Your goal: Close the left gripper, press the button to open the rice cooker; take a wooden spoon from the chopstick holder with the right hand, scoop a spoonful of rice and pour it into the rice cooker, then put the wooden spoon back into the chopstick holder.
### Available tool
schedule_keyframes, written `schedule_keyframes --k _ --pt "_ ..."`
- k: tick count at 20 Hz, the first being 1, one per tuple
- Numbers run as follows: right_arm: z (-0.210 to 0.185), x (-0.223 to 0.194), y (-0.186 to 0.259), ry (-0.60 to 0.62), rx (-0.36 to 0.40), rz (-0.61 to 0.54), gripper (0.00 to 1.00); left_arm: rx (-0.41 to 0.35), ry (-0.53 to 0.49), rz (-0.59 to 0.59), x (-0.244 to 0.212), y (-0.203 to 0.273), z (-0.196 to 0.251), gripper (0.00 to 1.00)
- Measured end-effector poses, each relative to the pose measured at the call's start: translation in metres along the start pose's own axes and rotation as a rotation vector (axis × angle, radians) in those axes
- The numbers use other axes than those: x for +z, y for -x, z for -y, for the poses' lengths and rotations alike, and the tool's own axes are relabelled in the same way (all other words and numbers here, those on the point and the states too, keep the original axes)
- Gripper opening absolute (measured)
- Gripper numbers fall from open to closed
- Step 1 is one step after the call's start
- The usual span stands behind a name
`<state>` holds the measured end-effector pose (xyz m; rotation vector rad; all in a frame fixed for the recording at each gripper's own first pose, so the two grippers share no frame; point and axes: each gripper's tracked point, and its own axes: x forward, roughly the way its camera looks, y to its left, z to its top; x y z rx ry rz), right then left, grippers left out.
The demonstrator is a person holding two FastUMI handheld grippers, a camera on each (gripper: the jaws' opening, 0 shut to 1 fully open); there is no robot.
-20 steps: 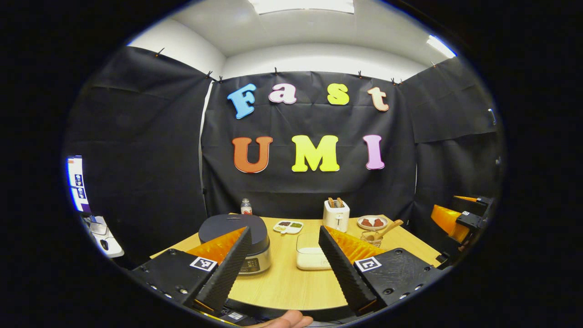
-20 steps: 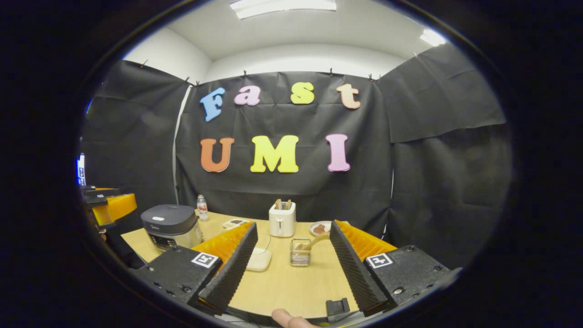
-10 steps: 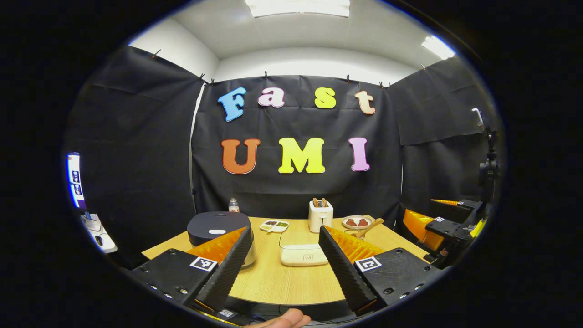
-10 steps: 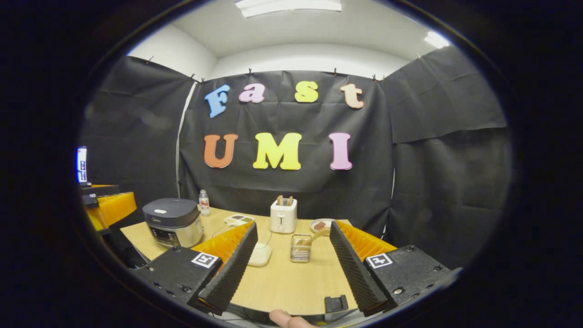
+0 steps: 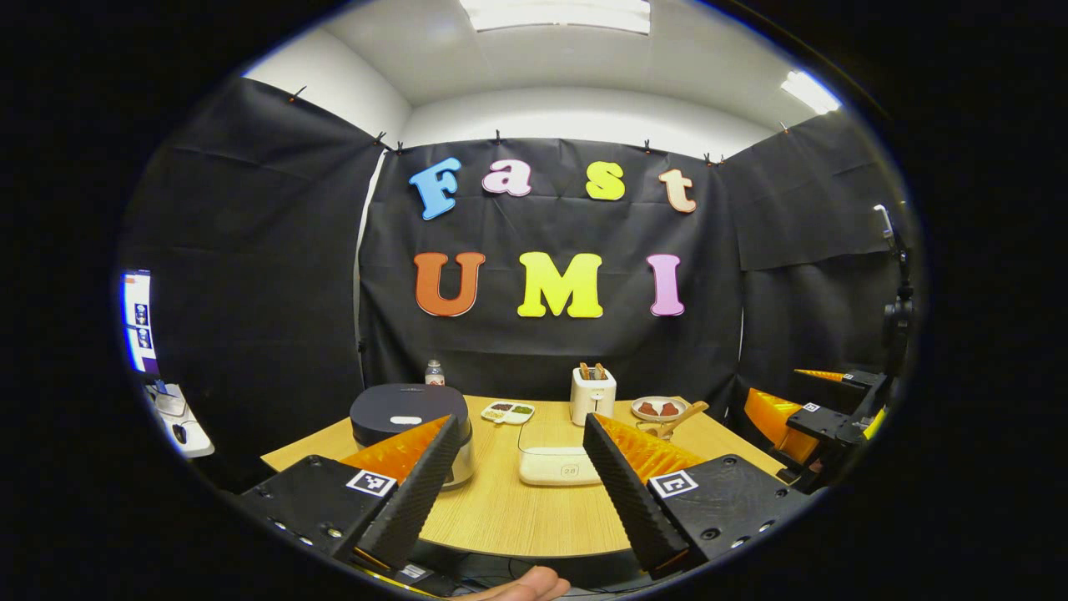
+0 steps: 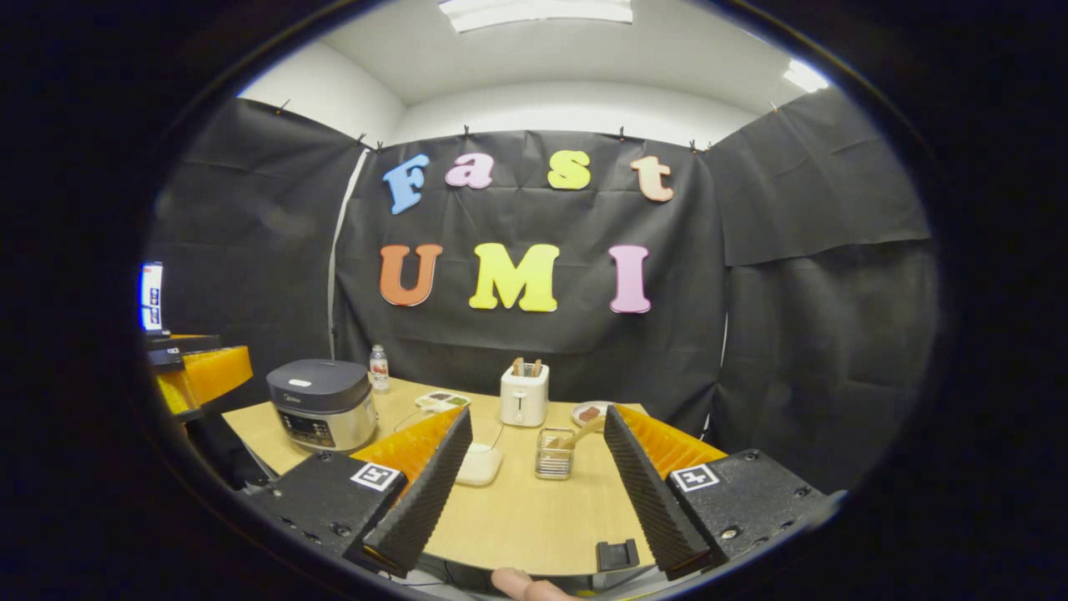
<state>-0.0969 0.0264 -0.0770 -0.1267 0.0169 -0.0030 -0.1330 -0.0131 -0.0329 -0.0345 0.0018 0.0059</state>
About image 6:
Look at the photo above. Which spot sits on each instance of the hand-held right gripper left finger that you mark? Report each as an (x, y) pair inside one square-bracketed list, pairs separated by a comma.
[(425, 501)]

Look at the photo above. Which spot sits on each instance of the wooden spoon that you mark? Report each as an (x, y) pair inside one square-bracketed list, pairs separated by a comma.
[(584, 432)]

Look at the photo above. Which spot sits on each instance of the large ceiling light panel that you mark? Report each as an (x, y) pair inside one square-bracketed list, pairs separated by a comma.
[(534, 10)]

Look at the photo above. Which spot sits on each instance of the small ceiling light panel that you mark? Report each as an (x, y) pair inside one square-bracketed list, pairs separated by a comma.
[(805, 75)]

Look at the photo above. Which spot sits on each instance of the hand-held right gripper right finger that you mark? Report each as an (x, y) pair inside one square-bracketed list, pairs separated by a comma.
[(651, 501)]

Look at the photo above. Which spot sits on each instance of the black backdrop cloth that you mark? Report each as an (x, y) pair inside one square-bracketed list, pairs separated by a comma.
[(542, 351)]

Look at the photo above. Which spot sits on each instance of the white printed sign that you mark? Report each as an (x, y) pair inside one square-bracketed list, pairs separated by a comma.
[(152, 296)]

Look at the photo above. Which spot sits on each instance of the clear container of rice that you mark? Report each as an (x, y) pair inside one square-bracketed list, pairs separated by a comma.
[(480, 467)]

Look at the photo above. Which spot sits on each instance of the small bottle with red label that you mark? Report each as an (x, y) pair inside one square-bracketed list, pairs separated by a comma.
[(380, 371)]

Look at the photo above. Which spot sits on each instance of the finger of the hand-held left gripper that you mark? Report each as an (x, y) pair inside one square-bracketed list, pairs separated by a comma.
[(209, 376)]

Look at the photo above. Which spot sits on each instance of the black table clamp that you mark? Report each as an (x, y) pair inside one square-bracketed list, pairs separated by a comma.
[(617, 557)]

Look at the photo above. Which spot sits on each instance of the silver rice cooker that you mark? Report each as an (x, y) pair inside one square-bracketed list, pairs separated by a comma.
[(321, 401)]

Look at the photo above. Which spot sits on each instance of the white divided dish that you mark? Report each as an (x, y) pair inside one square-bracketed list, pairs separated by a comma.
[(442, 401)]

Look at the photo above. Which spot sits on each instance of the white toaster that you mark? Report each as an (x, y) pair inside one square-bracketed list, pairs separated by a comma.
[(524, 396)]

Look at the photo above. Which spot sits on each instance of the white plate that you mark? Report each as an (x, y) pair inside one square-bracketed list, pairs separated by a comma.
[(577, 417)]

